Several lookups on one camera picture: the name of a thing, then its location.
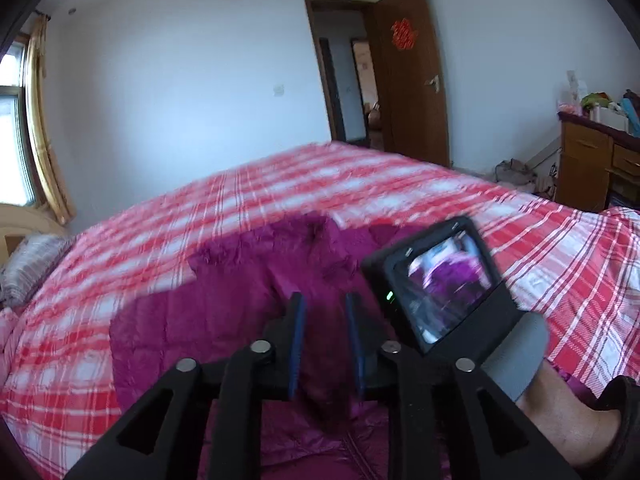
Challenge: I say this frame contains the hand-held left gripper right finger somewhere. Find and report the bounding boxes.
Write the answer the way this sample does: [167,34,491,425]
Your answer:
[345,292,581,480]

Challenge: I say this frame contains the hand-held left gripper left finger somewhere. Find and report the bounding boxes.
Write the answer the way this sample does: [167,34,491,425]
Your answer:
[65,292,307,480]

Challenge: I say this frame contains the magenta down jacket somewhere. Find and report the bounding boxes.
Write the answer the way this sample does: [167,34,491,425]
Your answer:
[107,212,598,480]

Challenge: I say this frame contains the person's right forearm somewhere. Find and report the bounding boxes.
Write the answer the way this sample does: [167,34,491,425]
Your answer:
[515,360,640,480]

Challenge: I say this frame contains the grey bag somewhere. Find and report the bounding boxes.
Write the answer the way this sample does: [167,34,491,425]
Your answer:
[495,159,538,192]

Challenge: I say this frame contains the brown wooden door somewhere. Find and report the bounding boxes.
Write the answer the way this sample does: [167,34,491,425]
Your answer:
[364,0,451,168]

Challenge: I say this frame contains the bed with red plaid sheet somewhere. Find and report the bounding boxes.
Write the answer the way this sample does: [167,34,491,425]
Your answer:
[0,140,640,480]

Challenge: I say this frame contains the wooden desk with drawers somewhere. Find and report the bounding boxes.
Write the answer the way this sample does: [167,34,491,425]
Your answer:
[555,111,640,213]

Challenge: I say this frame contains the white box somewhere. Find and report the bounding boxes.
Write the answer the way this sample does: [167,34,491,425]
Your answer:
[590,105,628,133]

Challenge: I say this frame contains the red paper door decoration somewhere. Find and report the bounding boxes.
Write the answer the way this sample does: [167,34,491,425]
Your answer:
[391,18,420,51]

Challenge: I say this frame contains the blue container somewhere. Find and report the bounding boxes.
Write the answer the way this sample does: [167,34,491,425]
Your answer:
[620,89,640,137]

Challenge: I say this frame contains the grey striped pillow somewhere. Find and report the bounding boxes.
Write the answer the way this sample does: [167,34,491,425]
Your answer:
[0,232,76,311]

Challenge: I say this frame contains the beige headboard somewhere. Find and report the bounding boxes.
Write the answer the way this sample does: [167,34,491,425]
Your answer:
[0,202,68,266]

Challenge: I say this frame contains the yellow curtain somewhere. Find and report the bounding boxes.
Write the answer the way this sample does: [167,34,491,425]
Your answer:
[25,12,76,226]

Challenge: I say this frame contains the window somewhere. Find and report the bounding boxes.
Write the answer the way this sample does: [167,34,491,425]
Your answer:
[0,35,41,208]

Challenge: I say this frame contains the dark wooden door frame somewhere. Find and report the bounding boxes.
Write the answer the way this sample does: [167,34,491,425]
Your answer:
[304,0,381,148]

